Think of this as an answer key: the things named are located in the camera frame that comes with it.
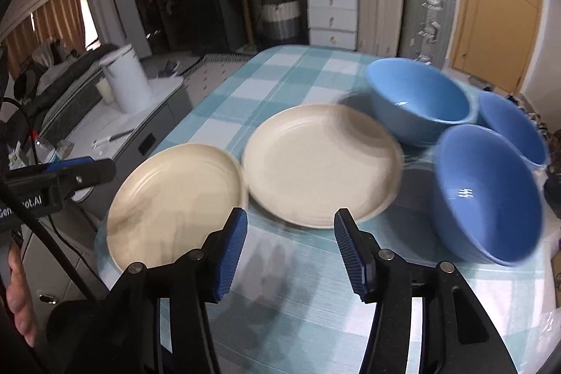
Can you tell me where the white thermal jug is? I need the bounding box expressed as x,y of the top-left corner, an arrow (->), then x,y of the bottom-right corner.
102,44 -> 153,114

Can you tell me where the beige suitcase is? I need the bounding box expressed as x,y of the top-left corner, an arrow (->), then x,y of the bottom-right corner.
357,0 -> 406,57

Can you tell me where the cream cup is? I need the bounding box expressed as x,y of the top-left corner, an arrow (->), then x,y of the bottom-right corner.
95,77 -> 115,105

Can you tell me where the silver suitcase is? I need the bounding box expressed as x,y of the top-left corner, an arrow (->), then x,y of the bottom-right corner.
399,0 -> 457,70

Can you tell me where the pen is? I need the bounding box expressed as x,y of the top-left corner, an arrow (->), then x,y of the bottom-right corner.
94,129 -> 134,147

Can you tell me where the person's left hand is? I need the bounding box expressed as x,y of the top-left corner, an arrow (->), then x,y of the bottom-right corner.
5,247 -> 39,348

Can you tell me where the patterned rug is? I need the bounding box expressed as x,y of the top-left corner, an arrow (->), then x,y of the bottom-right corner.
177,52 -> 257,112

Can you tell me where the white desk with drawers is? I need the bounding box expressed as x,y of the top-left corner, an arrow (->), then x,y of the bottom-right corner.
227,0 -> 360,50

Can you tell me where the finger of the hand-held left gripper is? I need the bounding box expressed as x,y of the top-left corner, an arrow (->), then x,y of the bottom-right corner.
43,157 -> 117,202

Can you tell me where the grey cabinet with white top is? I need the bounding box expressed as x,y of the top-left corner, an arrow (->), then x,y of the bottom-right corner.
22,74 -> 194,313

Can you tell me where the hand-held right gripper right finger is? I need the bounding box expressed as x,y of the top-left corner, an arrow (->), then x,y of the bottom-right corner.
334,208 -> 505,374

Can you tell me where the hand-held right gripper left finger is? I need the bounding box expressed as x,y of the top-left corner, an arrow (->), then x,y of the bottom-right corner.
107,208 -> 248,374

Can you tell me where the yellow wooden door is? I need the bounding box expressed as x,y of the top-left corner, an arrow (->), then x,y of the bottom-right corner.
447,0 -> 544,94

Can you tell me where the clear water bottle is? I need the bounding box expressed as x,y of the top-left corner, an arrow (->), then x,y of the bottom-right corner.
35,137 -> 60,164

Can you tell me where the blue bowl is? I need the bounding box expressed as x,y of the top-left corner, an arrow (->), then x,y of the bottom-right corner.
366,59 -> 477,148
477,91 -> 549,170
428,124 -> 545,267

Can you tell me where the grey and white woven basket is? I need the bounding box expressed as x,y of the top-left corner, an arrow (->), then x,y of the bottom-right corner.
262,1 -> 302,42

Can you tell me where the brown curtain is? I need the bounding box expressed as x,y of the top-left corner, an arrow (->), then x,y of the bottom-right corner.
6,0 -> 86,68

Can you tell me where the cream round plate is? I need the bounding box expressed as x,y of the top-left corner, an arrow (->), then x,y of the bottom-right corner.
106,144 -> 246,274
242,103 -> 404,230

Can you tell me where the teal checked tablecloth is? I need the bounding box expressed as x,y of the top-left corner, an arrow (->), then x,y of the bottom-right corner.
94,45 -> 561,374

